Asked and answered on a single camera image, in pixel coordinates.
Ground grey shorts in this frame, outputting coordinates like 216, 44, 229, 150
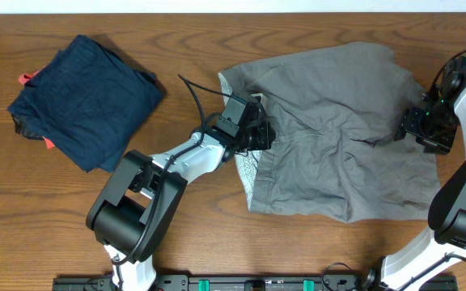
218, 42, 440, 223

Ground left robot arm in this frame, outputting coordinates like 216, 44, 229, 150
86, 93, 275, 290

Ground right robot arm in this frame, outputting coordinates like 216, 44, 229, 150
363, 53, 466, 290

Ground folded navy blue garment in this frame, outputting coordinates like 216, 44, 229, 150
8, 35, 163, 172

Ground folded red garment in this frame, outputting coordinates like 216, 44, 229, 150
18, 70, 56, 149

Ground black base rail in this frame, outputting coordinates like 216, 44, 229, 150
53, 262, 459, 291

